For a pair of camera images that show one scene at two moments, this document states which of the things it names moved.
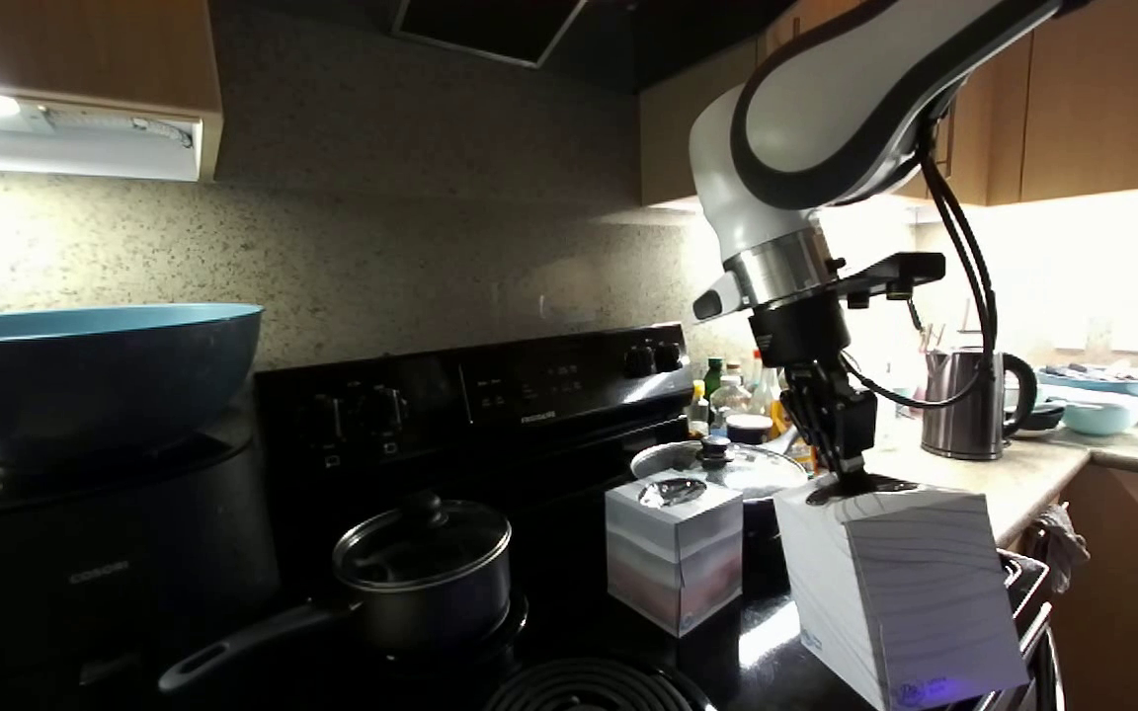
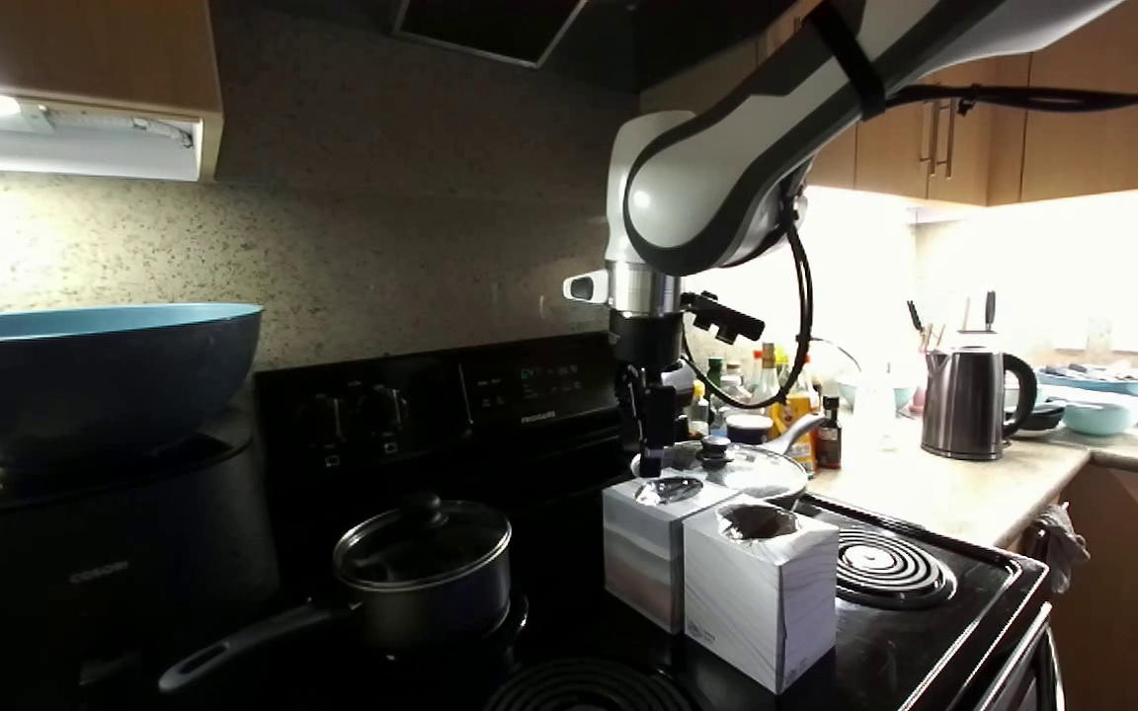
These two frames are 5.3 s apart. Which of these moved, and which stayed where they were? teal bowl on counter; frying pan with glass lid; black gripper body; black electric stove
Moved: black gripper body
Stayed: teal bowl on counter; frying pan with glass lid; black electric stove
